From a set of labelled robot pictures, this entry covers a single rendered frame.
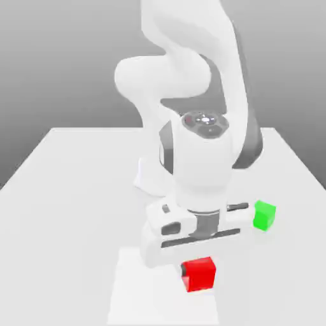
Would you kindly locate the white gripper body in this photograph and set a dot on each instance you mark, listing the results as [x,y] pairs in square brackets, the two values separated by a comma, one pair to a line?
[155,250]

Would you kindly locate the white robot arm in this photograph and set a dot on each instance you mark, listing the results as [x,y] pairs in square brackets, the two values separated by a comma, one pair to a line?
[203,163]

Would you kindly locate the small red cube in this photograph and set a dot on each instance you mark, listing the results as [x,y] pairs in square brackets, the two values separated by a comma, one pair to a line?
[201,275]

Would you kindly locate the small green cube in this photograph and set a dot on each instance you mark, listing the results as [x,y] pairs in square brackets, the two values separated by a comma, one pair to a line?
[265,216]

